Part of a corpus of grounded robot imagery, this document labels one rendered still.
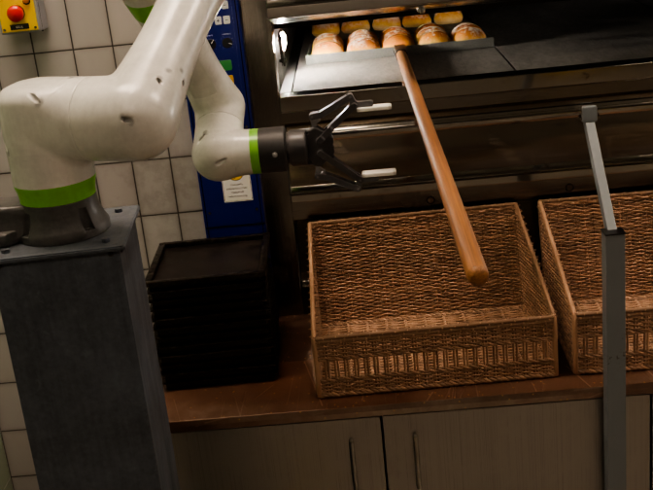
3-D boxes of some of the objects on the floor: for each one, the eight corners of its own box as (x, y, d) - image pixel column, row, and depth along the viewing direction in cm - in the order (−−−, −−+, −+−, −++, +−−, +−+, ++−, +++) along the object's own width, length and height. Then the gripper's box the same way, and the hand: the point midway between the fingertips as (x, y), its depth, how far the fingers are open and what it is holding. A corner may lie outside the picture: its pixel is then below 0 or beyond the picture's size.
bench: (182, 507, 309) (152, 327, 290) (1027, 440, 299) (1054, 249, 280) (150, 640, 256) (110, 430, 237) (1176, 564, 246) (1221, 337, 227)
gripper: (283, 84, 215) (388, 74, 214) (294, 201, 223) (396, 192, 222) (281, 90, 208) (390, 81, 207) (293, 212, 216) (398, 202, 215)
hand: (388, 139), depth 214 cm, fingers open, 13 cm apart
